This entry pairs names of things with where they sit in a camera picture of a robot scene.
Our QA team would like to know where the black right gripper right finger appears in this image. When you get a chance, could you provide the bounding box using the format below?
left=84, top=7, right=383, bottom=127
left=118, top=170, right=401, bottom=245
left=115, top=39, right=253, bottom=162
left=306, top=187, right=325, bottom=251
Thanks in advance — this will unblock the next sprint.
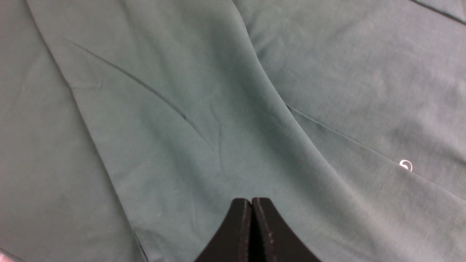
left=252, top=198, right=320, bottom=262

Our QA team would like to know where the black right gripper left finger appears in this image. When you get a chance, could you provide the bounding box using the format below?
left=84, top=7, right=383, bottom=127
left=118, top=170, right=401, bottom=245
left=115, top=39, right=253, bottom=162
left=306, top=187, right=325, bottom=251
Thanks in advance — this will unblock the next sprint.
left=195, top=198, right=252, bottom=262

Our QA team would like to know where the green long sleeve shirt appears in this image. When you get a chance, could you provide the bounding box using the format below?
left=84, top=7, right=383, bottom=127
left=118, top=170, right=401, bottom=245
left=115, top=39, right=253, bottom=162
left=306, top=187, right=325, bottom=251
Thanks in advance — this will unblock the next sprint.
left=1, top=0, right=465, bottom=262

